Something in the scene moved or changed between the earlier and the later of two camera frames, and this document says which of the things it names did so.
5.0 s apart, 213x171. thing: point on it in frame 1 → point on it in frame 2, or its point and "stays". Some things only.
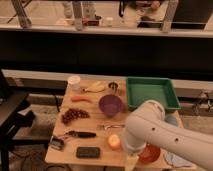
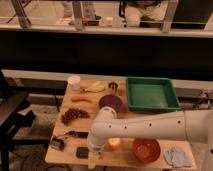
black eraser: (88, 152) stays
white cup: (74, 83) stays
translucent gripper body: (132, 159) → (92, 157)
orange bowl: (149, 153) stays
